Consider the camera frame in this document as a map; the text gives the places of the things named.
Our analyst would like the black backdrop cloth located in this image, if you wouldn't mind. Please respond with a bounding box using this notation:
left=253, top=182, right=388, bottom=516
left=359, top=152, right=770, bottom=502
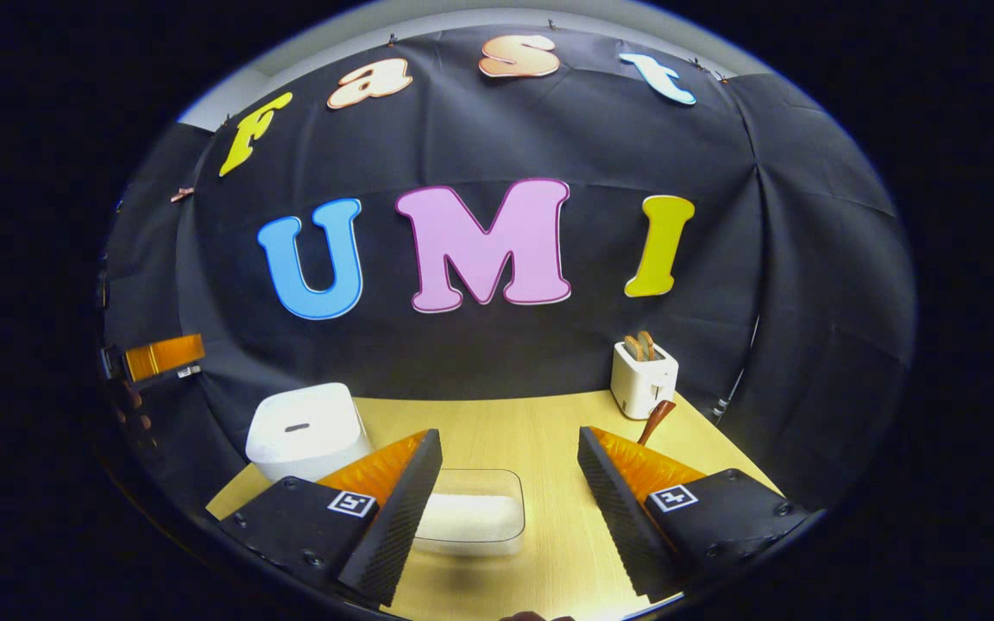
left=100, top=24, right=916, bottom=518

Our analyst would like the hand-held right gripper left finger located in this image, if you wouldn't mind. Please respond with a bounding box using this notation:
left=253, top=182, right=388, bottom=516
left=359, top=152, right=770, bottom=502
left=217, top=429, right=444, bottom=609

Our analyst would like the white rice cooker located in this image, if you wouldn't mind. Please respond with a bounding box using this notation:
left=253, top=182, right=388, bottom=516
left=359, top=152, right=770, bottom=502
left=245, top=382, right=374, bottom=482

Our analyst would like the white toaster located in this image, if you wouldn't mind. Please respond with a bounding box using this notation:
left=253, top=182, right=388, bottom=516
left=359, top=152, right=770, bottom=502
left=610, top=341, right=680, bottom=421

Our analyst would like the white power cable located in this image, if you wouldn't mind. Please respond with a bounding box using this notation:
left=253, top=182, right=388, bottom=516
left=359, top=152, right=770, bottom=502
left=713, top=315, right=761, bottom=419

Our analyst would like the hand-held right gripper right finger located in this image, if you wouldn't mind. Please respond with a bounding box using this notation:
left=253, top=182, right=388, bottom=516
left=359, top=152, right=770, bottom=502
left=577, top=425, right=813, bottom=605

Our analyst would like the brown wooden spoon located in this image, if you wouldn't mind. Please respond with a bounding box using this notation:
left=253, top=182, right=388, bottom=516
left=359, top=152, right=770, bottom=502
left=637, top=399, right=677, bottom=447

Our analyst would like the clear box of white rice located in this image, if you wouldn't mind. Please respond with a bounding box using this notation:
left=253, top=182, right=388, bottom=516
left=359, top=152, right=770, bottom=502
left=415, top=468, right=526, bottom=557

